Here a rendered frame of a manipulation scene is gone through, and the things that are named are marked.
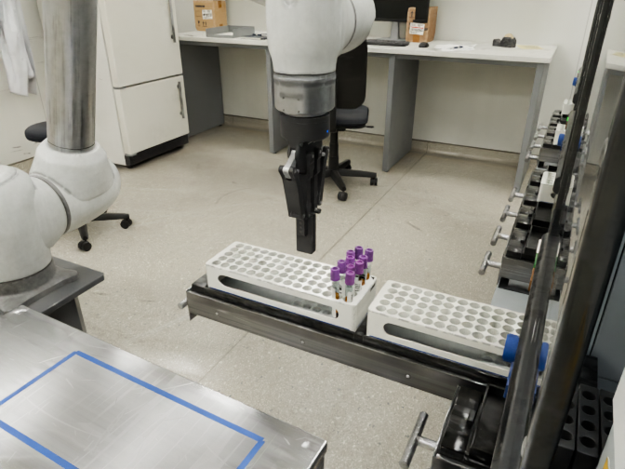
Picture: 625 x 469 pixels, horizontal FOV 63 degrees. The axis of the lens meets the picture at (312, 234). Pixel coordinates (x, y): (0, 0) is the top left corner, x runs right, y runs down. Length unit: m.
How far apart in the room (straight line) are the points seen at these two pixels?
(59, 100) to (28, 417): 0.69
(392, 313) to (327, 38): 0.42
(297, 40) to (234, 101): 4.54
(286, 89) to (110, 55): 3.31
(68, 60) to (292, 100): 0.59
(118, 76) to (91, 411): 3.40
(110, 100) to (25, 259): 2.97
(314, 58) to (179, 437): 0.52
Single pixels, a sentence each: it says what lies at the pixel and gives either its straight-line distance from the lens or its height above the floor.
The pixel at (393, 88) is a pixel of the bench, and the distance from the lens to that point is 3.78.
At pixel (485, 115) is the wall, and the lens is 4.32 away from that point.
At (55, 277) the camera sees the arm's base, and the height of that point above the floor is 0.72.
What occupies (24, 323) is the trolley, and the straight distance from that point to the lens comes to 0.97.
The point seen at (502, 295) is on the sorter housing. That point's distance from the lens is 1.13.
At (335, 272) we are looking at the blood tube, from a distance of 0.79.
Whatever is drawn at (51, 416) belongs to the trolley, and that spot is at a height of 0.82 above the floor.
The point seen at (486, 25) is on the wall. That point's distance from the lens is 4.23.
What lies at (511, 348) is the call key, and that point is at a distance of 0.57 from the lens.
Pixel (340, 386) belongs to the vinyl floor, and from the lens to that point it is 1.92.
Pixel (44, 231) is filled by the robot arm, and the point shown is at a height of 0.84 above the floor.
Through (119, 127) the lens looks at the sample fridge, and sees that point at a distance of 4.12.
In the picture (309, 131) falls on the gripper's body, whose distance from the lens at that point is 0.74.
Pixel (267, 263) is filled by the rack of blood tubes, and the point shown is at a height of 0.87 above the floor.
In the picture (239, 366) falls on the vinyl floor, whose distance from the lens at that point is 2.02.
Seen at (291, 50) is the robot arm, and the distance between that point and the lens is 0.71.
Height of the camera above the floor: 1.33
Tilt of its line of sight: 27 degrees down
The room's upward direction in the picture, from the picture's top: straight up
